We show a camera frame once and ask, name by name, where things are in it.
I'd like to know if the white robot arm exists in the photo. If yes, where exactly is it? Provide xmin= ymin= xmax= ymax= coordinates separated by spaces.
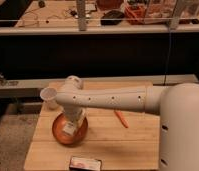
xmin=55 ymin=76 xmax=199 ymax=171

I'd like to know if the orange ceramic bowl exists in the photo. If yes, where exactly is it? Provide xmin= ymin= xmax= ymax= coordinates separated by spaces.
xmin=52 ymin=113 xmax=88 ymax=145

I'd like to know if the orange toy carrot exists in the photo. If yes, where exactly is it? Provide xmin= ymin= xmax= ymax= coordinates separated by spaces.
xmin=114 ymin=110 xmax=129 ymax=128

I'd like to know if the white plastic cup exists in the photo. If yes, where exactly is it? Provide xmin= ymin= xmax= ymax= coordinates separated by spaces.
xmin=40 ymin=87 xmax=59 ymax=110

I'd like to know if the black bag on bench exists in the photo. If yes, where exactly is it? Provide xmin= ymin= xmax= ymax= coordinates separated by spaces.
xmin=100 ymin=10 xmax=124 ymax=26

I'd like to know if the orange basket on bench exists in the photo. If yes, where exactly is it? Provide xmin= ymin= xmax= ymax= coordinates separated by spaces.
xmin=124 ymin=6 xmax=145 ymax=25

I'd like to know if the black and white box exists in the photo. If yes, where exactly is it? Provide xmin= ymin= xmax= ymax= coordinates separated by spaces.
xmin=69 ymin=156 xmax=102 ymax=171

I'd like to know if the grey metal post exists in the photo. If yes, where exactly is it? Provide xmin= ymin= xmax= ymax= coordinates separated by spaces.
xmin=76 ymin=0 xmax=87 ymax=31

